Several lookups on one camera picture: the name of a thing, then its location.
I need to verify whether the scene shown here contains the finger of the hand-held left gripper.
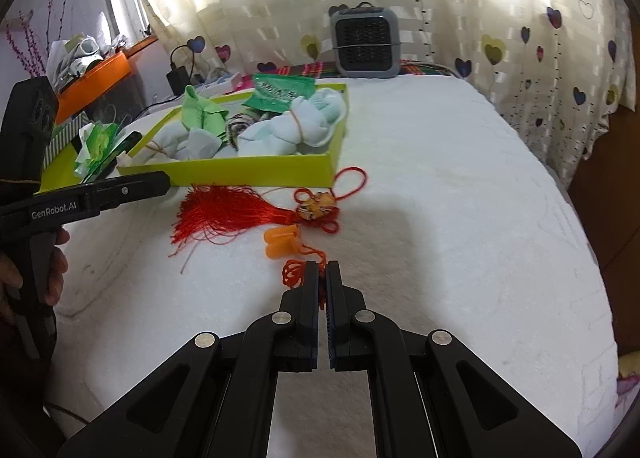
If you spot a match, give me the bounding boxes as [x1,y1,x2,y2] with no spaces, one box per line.
[97,170,173,215]

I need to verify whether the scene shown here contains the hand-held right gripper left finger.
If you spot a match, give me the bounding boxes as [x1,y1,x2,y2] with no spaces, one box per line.
[59,260,321,458]

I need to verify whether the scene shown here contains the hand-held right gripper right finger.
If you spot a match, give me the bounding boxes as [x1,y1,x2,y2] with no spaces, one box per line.
[325,260,583,458]

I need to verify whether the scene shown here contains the white sock bundle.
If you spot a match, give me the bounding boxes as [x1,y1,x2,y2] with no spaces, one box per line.
[237,88,348,159]
[147,125,223,161]

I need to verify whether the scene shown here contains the red tassel knot ornament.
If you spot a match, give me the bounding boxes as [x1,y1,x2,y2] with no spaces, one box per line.
[169,165,368,311]

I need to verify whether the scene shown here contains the green cloth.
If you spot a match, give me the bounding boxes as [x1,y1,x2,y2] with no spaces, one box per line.
[180,85,231,139]

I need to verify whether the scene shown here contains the shallow lime green box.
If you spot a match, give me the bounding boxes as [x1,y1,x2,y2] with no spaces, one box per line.
[117,80,351,189]

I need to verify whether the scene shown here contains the green tea packet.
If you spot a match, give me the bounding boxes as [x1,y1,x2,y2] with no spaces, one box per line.
[243,72,317,113]

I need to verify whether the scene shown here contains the person's left hand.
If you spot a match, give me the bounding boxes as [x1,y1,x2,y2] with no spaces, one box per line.
[0,227,70,325]

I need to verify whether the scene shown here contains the green tissue pack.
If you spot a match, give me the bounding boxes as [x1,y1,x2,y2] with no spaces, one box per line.
[74,122,128,179]

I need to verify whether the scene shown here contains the small orange plastic piece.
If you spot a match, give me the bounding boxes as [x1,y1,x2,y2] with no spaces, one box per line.
[263,225,301,261]

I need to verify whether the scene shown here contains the orange shelf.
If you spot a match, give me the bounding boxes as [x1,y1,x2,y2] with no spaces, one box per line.
[55,50,133,111]

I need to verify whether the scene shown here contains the white plastic bag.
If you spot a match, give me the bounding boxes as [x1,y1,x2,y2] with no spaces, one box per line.
[47,12,126,88]

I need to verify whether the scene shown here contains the black power adapter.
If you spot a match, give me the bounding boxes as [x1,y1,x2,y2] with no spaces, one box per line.
[166,45,198,93]

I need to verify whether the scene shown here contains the white blue power strip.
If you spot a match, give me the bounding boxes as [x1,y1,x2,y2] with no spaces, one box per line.
[197,72,241,96]

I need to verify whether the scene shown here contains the orange window sill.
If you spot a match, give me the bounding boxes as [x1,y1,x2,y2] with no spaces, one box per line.
[122,35,160,58]

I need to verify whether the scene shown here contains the grey space heater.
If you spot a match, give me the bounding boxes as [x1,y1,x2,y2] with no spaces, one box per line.
[329,2,403,78]

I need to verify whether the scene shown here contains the pink floral cloth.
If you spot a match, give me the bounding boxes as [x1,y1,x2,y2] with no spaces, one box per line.
[616,355,640,419]

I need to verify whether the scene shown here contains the heart print curtain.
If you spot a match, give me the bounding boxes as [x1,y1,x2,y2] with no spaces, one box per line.
[112,0,640,193]

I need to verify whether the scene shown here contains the black usb cable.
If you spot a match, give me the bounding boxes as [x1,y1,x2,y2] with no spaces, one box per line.
[120,95,186,131]

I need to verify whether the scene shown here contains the purple branch wall decal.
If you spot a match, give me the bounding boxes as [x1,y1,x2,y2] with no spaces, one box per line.
[5,0,78,78]

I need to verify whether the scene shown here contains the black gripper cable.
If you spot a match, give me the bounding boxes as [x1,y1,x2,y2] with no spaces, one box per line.
[44,402,98,425]

